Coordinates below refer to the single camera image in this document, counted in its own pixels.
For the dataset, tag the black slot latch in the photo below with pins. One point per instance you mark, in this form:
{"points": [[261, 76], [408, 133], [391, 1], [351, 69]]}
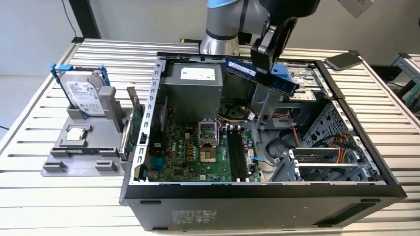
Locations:
{"points": [[143, 138]]}

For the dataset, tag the white eight-pin power socket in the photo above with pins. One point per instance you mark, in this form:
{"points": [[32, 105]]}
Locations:
{"points": [[251, 153]]}

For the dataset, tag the blue retention tab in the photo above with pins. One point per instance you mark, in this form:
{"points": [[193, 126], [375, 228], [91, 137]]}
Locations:
{"points": [[144, 173]]}

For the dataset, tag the RAM memory stick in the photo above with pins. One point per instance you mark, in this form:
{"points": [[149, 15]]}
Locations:
{"points": [[83, 151], [239, 67]]}

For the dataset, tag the silver CPU chip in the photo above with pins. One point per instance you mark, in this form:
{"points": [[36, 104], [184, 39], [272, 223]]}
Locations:
{"points": [[76, 134]]}

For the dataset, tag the grey metal disk bay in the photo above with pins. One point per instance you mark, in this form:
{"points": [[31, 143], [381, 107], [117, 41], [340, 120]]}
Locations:
{"points": [[315, 152]]}

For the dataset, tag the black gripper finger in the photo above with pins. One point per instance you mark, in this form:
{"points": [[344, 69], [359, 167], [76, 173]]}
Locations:
{"points": [[287, 32], [263, 61]]}

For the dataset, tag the grey metal drive cage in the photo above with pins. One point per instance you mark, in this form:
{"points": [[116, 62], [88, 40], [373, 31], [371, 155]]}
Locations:
{"points": [[268, 105]]}

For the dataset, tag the hard disk in blue carrier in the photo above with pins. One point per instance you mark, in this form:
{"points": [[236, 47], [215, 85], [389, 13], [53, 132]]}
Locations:
{"points": [[81, 94]]}

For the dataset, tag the black and grey PC case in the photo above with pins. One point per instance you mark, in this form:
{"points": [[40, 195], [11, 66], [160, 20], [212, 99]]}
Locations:
{"points": [[229, 209]]}

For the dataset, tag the green graphics card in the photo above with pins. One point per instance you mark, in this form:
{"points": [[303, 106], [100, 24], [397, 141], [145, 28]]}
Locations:
{"points": [[132, 132]]}

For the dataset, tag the black vertical post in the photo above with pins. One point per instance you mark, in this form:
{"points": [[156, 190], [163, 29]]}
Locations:
{"points": [[87, 17]]}

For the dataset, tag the grey power supply unit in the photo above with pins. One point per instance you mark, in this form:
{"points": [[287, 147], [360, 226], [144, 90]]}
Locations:
{"points": [[193, 98]]}

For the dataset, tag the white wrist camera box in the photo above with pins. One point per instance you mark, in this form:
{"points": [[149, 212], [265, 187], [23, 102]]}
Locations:
{"points": [[357, 7]]}

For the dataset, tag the white four-pin power socket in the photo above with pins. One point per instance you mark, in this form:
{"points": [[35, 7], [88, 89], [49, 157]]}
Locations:
{"points": [[187, 135]]}

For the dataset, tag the blue SATA connector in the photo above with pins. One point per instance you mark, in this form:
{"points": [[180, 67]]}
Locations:
{"points": [[257, 158]]}

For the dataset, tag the CPU socket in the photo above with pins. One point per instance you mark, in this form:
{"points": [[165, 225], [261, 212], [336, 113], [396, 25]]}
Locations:
{"points": [[208, 155]]}

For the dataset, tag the green motherboard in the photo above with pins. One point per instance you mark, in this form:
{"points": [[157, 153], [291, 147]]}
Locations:
{"points": [[183, 157]]}

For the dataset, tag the grey parts rack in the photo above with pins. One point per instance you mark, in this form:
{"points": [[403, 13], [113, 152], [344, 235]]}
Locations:
{"points": [[101, 137]]}

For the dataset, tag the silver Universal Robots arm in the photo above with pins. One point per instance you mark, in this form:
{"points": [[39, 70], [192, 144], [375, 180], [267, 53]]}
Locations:
{"points": [[225, 22]]}

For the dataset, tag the dark grey flat device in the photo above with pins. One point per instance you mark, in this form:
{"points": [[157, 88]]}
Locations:
{"points": [[343, 61]]}

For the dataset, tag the blue plastic drive latch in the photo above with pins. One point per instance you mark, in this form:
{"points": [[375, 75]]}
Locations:
{"points": [[280, 70]]}

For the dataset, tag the yellow black small plug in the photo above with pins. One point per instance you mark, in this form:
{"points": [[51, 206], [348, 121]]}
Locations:
{"points": [[183, 40]]}

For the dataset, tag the white-latched RAM slot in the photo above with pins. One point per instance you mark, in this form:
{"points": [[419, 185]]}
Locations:
{"points": [[235, 152]]}

